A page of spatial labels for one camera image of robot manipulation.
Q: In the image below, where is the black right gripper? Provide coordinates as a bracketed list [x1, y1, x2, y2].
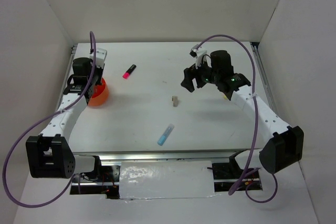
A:
[181, 56, 221, 92]

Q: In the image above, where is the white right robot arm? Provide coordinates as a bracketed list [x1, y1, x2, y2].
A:
[181, 49, 304, 174]

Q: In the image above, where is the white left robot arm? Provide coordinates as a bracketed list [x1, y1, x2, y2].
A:
[26, 56, 106, 178]

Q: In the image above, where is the orange round organizer container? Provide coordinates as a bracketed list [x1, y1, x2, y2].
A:
[88, 78, 109, 107]

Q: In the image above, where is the pink highlighter black cap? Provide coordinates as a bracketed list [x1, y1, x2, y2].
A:
[122, 65, 137, 79]

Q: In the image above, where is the white and yellow eraser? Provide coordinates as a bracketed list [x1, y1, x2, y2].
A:
[172, 96, 179, 107]

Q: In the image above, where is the light blue highlighter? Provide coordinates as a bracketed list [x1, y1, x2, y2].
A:
[157, 124, 174, 146]

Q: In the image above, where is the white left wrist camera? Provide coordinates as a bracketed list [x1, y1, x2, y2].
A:
[95, 48, 107, 69]

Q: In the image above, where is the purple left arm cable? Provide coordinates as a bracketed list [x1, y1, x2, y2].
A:
[2, 30, 97, 208]

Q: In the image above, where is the aluminium right side rail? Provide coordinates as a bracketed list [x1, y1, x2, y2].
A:
[250, 42, 278, 114]

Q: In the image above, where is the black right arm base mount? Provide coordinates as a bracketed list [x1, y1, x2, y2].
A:
[207, 150, 263, 183]

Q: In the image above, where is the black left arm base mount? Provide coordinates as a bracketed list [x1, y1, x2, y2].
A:
[74, 155, 115, 182]

